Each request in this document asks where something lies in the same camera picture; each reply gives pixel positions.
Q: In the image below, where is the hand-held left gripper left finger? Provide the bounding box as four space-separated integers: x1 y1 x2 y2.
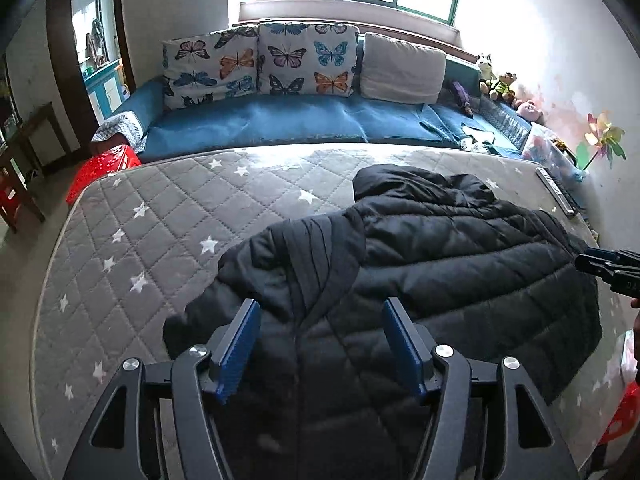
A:
62 298 262 480

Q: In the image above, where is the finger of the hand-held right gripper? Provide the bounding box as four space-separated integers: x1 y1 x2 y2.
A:
584 247 640 267
574 255 640 296

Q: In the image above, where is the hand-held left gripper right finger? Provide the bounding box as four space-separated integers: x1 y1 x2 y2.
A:
381 297 581 480

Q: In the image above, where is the black puffer jacket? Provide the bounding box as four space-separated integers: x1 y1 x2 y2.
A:
162 164 604 480

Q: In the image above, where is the grey remote control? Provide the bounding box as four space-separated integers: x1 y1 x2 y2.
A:
534 166 577 217

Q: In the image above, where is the colourful pinwheel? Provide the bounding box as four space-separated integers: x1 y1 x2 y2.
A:
575 109 628 172

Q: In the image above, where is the clear plastic bag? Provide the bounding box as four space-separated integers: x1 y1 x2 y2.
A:
521 124 587 184

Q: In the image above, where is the red plastic stool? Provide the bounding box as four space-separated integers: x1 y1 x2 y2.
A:
0 179 22 217
596 381 640 450
66 143 143 207

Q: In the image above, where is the grey star-print mattress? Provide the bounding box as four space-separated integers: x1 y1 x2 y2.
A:
29 142 632 480

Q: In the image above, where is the pink plush toy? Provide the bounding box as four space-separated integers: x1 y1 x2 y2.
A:
514 98 547 124

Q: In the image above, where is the pale cloth scrap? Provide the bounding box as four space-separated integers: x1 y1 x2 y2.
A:
460 124 497 147

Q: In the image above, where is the bear plush toy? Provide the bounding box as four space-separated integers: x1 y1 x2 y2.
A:
479 72 517 103

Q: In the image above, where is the purple folded umbrella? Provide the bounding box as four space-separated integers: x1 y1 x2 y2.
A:
449 80 474 118

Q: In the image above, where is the cow plush toy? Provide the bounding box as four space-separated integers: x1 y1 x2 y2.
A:
475 52 497 82

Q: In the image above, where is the blue sofa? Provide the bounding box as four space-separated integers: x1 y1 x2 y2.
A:
91 32 551 164

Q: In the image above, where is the grey patterned cloth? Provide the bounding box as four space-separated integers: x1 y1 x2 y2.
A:
91 109 149 152

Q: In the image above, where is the butterfly print pillow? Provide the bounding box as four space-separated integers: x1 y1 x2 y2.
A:
161 25 262 112
255 21 362 99

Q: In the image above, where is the beige pillow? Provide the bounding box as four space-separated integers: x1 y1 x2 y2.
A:
358 32 448 107

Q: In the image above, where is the blue cabinet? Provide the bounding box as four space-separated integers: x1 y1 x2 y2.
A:
81 57 127 127

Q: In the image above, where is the dark wooden table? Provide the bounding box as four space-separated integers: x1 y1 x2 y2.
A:
0 101 72 234

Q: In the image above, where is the dark wooden door frame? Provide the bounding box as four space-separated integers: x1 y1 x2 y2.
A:
46 0 137 147

